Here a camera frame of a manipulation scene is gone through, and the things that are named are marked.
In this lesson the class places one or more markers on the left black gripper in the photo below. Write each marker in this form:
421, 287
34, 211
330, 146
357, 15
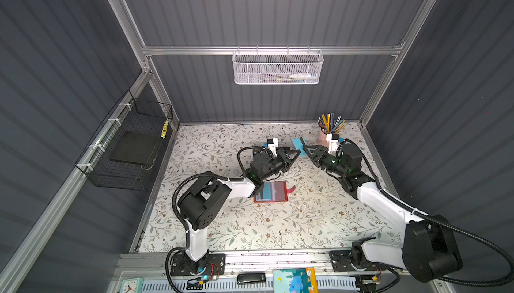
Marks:
285, 162

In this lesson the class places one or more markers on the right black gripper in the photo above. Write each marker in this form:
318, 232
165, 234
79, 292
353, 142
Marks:
320, 153

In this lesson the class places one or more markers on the light blue credit card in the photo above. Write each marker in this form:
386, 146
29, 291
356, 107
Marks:
298, 145
266, 193

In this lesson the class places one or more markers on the red card holder wallet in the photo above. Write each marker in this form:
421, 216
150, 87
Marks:
281, 192

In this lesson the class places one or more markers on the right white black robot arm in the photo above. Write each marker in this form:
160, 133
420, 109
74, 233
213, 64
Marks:
426, 249

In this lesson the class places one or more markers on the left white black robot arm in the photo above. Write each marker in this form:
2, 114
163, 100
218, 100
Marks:
197, 200

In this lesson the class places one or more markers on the pink pen cup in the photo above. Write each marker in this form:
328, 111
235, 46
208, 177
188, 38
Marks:
322, 139

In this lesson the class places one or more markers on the pens in pink cup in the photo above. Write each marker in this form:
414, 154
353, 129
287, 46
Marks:
329, 123

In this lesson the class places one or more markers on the markers in white basket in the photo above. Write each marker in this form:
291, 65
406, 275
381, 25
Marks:
305, 77

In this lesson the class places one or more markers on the colourful picture book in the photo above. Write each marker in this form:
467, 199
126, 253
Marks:
299, 280

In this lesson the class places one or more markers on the black stapler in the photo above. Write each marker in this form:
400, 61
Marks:
251, 278

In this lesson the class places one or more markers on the yellow tag on basket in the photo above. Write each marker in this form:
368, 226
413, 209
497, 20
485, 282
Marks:
164, 129

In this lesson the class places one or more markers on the black pad in basket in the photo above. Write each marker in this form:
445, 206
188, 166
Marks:
136, 148

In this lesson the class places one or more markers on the small teal clock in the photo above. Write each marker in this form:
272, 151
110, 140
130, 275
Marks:
132, 285

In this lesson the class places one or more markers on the white wire mesh basket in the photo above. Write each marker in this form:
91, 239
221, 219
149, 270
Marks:
249, 64

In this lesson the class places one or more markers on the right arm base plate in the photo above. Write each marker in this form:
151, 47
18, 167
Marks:
348, 260

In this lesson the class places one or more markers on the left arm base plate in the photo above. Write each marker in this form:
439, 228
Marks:
211, 264

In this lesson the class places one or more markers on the black wire wall basket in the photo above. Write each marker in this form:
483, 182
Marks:
135, 115

